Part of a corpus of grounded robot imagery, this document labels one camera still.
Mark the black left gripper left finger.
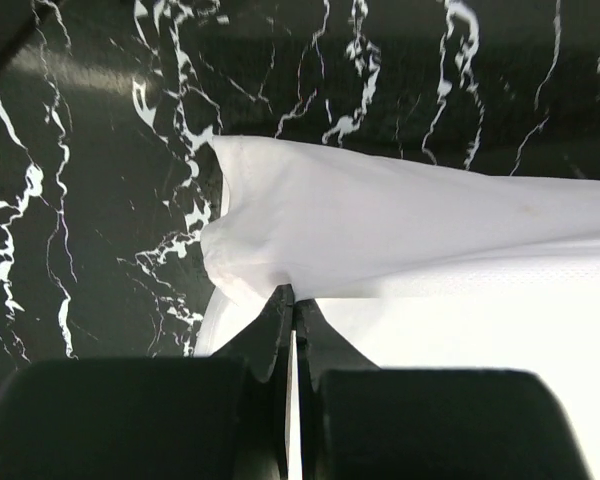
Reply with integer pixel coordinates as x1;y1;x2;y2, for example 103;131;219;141
212;285;294;383

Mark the white t shirt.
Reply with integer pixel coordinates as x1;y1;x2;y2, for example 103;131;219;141
195;136;600;479

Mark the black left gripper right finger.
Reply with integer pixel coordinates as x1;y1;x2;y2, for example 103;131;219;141
294;299;379;479

